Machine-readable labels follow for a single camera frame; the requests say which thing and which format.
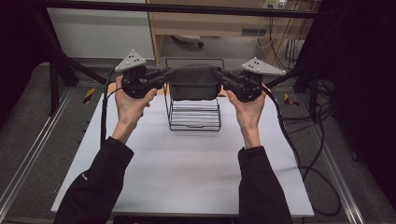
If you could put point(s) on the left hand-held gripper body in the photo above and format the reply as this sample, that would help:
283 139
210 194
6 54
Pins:
137 84

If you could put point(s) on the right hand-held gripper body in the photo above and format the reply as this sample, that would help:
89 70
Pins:
249 85

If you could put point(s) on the dark grey towel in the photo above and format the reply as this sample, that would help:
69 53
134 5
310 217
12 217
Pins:
193 82

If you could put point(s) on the person's left hand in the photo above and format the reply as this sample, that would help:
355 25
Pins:
130 107

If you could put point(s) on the person's right hand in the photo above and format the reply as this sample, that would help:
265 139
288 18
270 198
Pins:
249 113

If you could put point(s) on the wooden table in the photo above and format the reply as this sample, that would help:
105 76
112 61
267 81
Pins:
162 90

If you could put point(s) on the office chair base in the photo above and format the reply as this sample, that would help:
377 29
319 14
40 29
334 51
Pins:
188 38

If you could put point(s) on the yellow black floor tape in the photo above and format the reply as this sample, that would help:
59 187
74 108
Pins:
89 95
290 100

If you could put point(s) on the light wooden desk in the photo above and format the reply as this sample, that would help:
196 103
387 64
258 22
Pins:
202 23

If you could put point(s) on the white cabinet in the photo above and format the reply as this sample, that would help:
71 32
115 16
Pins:
93 34

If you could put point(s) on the white power strip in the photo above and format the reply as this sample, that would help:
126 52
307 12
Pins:
274 3

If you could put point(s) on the white table board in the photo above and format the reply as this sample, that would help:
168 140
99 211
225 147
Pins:
186 171

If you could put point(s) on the black metal frame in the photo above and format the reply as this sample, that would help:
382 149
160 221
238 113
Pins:
186 8

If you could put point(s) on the aluminium floor rail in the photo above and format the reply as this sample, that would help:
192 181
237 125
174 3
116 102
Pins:
34 146
339 183

